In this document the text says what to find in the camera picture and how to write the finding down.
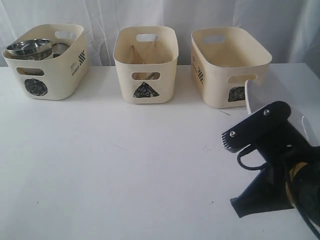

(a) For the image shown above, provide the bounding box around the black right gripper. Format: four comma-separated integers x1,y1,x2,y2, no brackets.
230,124,320,225

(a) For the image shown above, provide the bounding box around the white square plate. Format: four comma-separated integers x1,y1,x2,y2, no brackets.
245,79,320,147

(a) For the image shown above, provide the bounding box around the steel mug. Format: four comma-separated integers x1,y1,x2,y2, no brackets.
52,42,70,58
16,67,45,76

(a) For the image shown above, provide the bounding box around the stainless steel bowl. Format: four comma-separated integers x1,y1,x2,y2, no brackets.
6,38,53,61

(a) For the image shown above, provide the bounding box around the wooden chopstick diagonal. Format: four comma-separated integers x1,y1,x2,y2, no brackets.
131,45,145,65

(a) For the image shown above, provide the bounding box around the white ceramic bowl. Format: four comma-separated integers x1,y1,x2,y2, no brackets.
35,48,54,61

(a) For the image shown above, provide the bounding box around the cream bin with square mark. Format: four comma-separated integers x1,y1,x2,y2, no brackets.
191,26,273,109

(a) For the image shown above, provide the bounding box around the white backdrop curtain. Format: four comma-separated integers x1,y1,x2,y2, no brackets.
0,0,320,71

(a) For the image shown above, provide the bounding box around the cream bin with triangle mark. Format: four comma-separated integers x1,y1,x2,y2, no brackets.
113,26,179,104

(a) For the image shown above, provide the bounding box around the cream bin with circle mark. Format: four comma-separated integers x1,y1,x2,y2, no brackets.
2,24,89,100

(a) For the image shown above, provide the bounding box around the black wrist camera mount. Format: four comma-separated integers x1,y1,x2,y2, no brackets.
221,101,292,153

